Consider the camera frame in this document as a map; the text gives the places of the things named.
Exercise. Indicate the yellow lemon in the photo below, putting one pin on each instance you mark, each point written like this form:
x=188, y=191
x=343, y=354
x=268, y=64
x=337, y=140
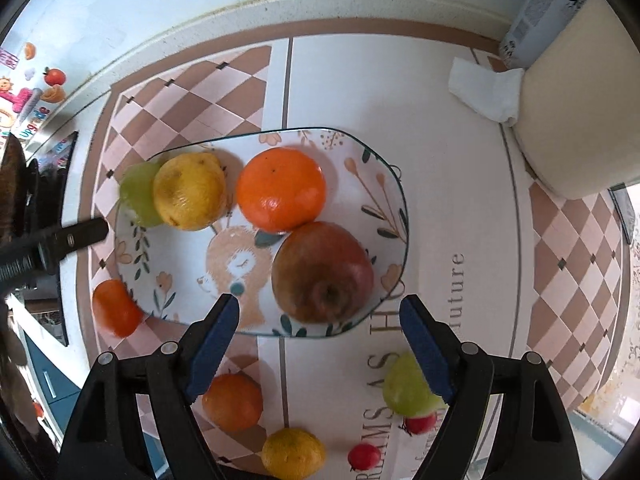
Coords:
x=190, y=192

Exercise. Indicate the large orange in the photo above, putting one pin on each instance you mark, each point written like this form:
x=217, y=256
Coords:
x=280, y=190

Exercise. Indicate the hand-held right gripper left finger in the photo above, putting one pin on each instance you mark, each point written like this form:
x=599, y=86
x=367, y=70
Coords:
x=212, y=345

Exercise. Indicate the yellow-orange citrus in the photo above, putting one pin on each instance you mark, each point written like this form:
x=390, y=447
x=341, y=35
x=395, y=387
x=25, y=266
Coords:
x=292, y=452

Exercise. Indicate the green pear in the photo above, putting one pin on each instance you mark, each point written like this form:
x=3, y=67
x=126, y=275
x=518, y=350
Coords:
x=137, y=192

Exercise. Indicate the floral patterned ceramic plate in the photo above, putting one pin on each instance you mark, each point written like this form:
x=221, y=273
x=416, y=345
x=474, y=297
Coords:
x=190, y=270

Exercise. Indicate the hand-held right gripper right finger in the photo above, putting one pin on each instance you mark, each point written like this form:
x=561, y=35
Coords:
x=425, y=345

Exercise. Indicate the cream plastic container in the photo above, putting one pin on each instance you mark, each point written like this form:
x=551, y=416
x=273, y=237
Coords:
x=575, y=110

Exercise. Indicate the medium orange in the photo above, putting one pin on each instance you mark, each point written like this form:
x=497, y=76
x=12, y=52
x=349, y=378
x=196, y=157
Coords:
x=232, y=402

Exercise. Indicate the blue cabinet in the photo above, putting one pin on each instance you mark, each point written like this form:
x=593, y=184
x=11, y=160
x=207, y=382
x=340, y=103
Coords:
x=50, y=385

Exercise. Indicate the red apple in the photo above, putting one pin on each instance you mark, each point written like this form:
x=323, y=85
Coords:
x=322, y=272

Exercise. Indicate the pink checked tablecloth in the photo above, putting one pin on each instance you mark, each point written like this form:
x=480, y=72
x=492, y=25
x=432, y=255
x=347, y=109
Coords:
x=450, y=185

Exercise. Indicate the small red-orange tangerine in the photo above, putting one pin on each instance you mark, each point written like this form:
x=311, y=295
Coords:
x=116, y=308

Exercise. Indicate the white crumpled tissue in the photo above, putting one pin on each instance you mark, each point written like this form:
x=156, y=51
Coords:
x=482, y=90

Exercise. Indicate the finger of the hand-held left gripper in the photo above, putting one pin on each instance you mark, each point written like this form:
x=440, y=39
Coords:
x=75, y=239

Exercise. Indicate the small red fruit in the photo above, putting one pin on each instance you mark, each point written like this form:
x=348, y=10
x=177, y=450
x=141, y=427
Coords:
x=365, y=456
x=419, y=424

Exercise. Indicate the colourful wall stickers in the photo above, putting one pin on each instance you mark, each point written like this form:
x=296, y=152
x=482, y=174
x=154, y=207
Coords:
x=52, y=77

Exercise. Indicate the green apple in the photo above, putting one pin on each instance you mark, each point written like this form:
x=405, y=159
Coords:
x=402, y=387

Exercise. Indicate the grey printed tissue pack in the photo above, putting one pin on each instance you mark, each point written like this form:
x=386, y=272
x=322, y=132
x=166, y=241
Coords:
x=545, y=10

